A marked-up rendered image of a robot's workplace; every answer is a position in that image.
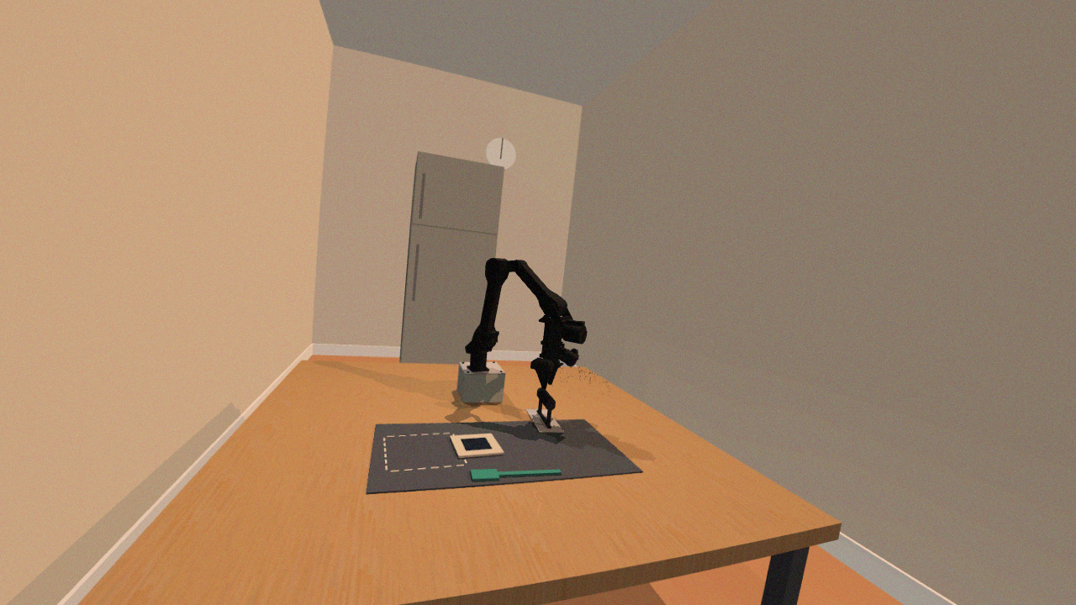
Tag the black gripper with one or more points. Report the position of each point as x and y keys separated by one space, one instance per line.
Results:
x=546 y=368

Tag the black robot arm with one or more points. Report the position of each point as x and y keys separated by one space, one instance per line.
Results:
x=553 y=306

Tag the cream square tile with dark square centre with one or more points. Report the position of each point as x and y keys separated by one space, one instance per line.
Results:
x=473 y=445

